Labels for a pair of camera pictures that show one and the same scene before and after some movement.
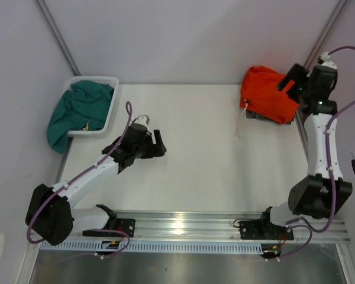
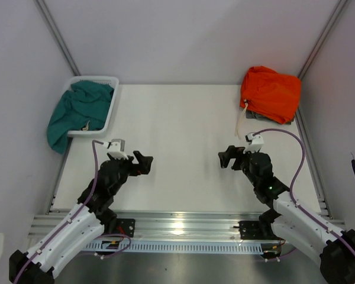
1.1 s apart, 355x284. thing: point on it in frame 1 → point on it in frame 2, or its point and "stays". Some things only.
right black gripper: [296, 73] → [232, 152]
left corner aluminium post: [58, 36] stays
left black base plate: [126, 225] stays
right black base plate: [258, 229] stays
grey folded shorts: [252, 115] stays
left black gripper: [154, 150] → [144, 166]
